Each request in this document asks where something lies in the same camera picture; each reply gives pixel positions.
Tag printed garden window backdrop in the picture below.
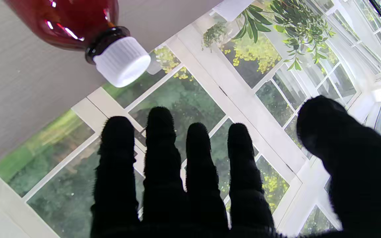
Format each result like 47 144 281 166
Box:
0 0 381 238

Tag red transparent sample bottle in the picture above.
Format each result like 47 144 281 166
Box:
5 0 131 65

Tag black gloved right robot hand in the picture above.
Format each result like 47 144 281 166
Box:
91 95 381 238

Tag white ribbed bottle cap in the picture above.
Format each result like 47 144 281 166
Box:
93 36 151 88

